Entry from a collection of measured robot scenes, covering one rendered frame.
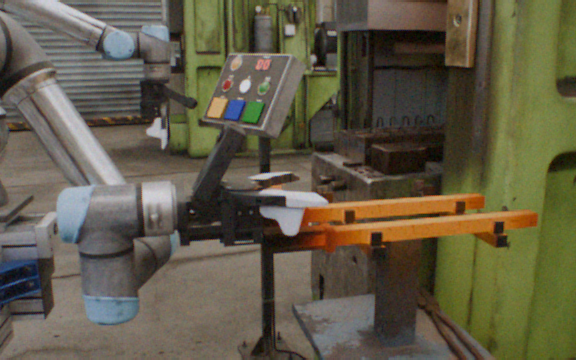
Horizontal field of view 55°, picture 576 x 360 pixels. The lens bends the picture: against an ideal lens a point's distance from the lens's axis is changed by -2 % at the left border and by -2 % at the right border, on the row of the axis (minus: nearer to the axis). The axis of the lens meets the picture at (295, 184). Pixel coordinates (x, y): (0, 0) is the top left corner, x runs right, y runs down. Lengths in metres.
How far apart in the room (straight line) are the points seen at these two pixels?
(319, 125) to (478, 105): 5.65
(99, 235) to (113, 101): 8.60
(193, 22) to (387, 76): 4.62
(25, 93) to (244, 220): 0.39
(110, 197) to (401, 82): 1.26
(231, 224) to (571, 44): 0.92
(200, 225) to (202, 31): 5.61
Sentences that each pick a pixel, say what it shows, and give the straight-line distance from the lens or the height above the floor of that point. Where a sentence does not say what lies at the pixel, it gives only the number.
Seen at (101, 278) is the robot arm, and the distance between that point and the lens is 0.80.
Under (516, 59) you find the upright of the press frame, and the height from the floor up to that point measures 1.21.
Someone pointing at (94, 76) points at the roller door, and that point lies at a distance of 9.31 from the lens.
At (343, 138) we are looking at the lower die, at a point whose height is 0.97.
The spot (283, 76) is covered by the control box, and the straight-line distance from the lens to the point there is 1.93.
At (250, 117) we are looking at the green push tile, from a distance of 1.93.
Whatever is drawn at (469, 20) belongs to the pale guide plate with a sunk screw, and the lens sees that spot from 1.35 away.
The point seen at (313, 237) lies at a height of 0.95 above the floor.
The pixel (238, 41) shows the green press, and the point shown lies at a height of 1.26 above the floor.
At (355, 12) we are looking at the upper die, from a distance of 1.57.
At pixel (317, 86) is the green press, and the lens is 6.79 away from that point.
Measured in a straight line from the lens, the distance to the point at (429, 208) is 1.04.
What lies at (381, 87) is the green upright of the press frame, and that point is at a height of 1.10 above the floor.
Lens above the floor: 1.23
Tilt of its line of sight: 14 degrees down
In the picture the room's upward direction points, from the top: straight up
